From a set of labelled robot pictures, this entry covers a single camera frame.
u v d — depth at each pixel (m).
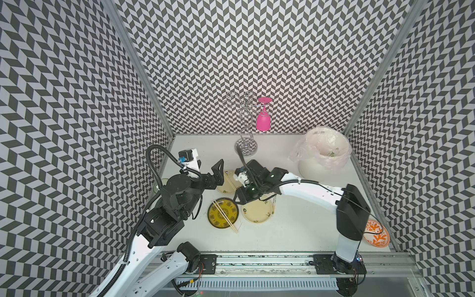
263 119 0.99
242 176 0.74
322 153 0.92
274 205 0.89
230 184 0.95
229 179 0.81
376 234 0.80
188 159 0.50
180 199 0.43
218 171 0.55
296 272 0.72
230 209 0.87
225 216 0.84
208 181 0.54
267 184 0.59
